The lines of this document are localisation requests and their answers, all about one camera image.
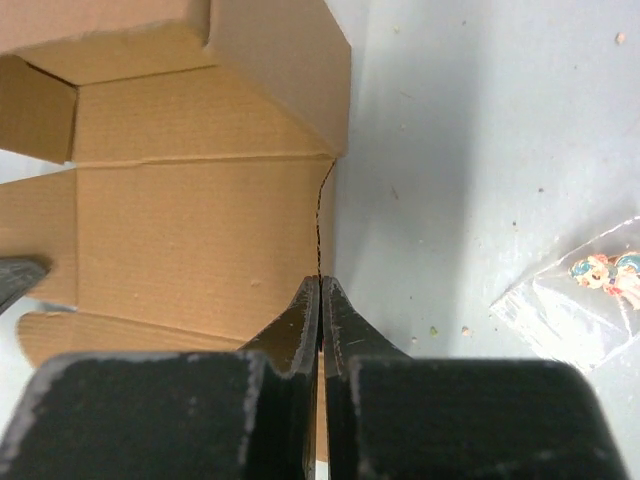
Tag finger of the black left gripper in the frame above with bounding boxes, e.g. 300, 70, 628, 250
0, 255, 53, 314

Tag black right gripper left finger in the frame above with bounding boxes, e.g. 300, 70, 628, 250
1, 277, 320, 479

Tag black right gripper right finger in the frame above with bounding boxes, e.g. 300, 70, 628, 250
321, 277, 628, 479

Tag brown cardboard box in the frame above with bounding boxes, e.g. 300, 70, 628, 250
1, 1, 351, 372

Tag small crumpled plastic scrap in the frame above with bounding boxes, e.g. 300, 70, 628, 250
490, 216, 639, 373

